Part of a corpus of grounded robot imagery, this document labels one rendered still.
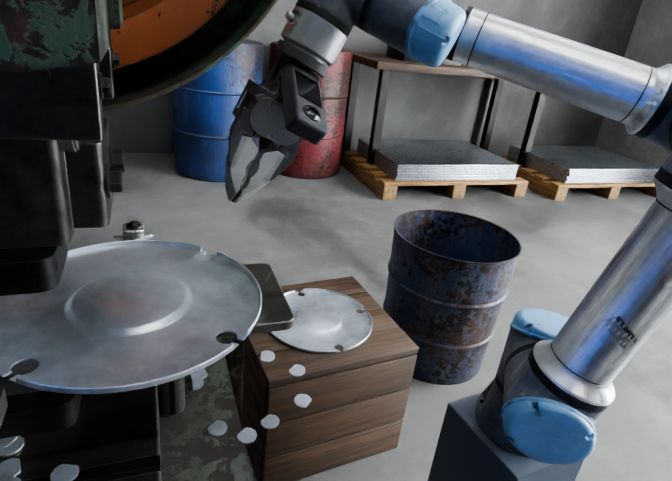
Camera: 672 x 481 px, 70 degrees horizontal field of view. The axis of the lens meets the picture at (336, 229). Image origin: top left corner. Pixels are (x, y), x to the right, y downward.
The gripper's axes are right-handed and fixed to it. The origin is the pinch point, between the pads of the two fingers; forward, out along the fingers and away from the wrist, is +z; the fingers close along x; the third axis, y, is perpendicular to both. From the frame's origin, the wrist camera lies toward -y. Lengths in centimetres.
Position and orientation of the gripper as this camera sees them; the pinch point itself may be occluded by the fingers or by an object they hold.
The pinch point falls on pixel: (236, 194)
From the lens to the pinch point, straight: 65.5
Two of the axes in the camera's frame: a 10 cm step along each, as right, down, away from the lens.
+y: -3.7, -4.2, 8.3
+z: -4.9, 8.5, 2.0
